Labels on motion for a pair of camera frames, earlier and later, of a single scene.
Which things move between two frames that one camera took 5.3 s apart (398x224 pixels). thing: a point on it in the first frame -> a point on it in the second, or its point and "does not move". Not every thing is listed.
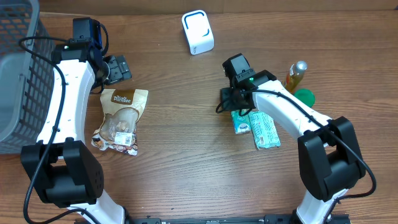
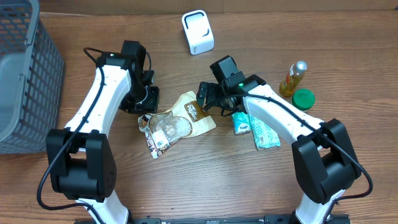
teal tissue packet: [242, 124] does not move
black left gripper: [118, 69] -> [144, 104]
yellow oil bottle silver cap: [295, 73] does not move
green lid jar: [305, 96] does not move
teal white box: [264, 130] does not move
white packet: [122, 107] -> [185, 120]
